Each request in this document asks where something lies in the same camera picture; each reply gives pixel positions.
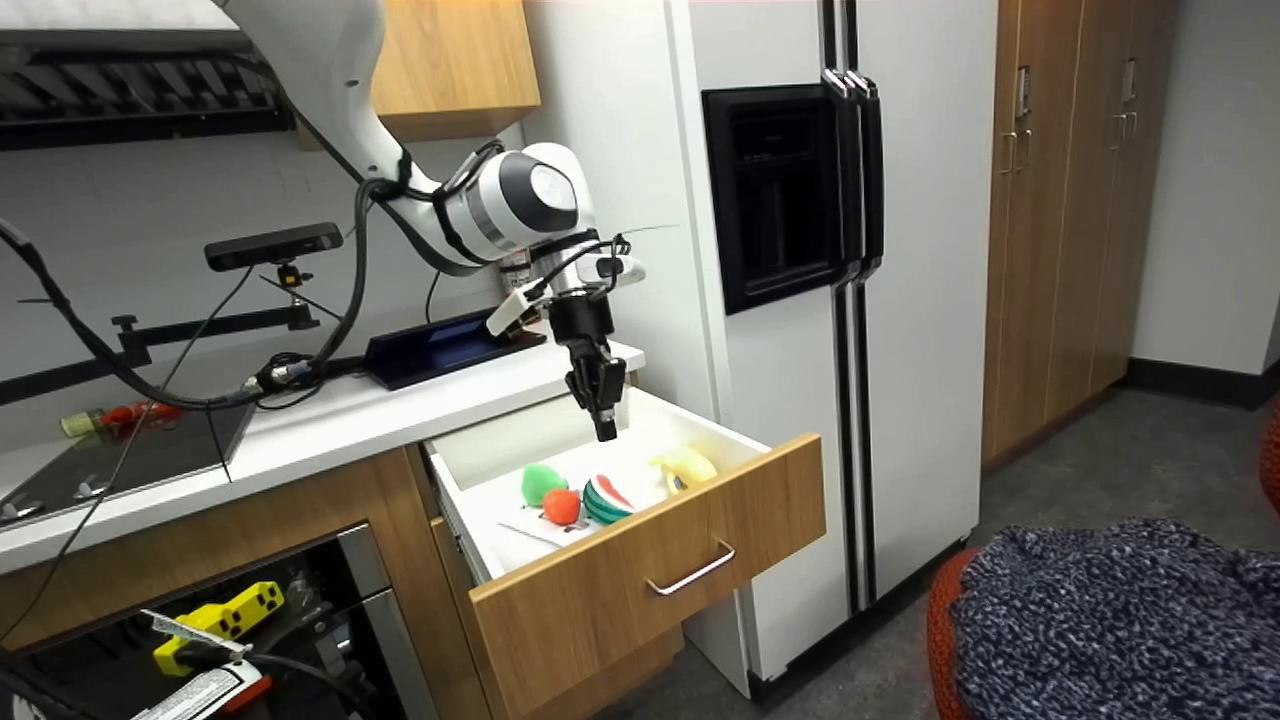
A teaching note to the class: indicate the black flat panel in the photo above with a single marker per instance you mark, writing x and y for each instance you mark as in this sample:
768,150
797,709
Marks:
123,466

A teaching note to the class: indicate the dark blue tray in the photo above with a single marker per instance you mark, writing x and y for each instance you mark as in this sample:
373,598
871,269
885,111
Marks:
440,351

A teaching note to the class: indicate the wooden counter cabinet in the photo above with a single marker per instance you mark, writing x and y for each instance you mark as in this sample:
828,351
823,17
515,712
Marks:
202,533

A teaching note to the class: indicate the tall wooden cabinet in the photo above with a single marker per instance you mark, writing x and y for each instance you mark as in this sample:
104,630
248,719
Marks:
1064,200

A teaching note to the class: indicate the red and yellow toy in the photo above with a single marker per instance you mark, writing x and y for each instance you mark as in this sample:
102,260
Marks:
123,417

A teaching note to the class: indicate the wooden white kitchen drawer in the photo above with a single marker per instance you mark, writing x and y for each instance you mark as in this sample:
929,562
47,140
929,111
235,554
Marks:
627,585

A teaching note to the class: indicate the black stereo camera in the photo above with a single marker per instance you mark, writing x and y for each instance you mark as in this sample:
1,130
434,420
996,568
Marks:
272,247

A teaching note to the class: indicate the grey range hood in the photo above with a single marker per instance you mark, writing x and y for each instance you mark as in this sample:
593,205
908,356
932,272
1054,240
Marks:
123,95

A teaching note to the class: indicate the striped watermelon toy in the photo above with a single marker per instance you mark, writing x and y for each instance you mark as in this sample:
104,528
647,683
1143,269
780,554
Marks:
604,502

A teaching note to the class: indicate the white printed paper packet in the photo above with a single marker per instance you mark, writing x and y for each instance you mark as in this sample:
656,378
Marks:
202,692

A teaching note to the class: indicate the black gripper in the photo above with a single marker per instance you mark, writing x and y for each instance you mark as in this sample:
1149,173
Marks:
587,343

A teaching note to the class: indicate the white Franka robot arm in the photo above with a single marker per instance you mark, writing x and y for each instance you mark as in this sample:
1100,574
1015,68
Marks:
323,54

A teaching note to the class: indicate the red toy ball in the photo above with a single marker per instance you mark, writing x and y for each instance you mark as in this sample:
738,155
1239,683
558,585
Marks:
561,506

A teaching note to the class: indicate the blue knit sweater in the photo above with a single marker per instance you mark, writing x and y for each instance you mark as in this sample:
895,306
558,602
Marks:
1121,625

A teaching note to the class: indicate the wooden wall cabinet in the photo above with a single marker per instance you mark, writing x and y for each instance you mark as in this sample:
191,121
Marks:
454,63

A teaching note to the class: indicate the white double door fridge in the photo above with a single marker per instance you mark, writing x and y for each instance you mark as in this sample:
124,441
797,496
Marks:
921,266

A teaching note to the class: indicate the green toy ball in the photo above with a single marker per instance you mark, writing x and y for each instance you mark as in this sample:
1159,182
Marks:
541,480

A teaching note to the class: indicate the yellow toy fruit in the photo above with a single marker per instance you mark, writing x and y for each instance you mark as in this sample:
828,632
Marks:
684,466

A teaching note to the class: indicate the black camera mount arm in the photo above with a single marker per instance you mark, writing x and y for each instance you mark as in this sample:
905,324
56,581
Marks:
184,328

